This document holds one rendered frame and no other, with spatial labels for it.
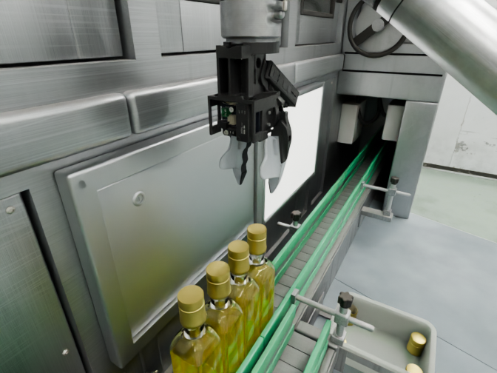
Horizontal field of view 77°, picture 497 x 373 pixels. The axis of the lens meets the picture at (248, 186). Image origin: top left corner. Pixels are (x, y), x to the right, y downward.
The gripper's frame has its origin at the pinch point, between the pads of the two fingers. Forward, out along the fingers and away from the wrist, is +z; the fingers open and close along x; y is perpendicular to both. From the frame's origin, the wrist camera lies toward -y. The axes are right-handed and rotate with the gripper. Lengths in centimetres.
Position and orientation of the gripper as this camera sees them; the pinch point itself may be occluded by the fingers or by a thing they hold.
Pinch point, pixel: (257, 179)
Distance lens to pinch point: 49.6
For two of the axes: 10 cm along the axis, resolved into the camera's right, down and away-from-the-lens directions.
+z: 0.0, 9.0, 4.4
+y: -5.3, 3.8, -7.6
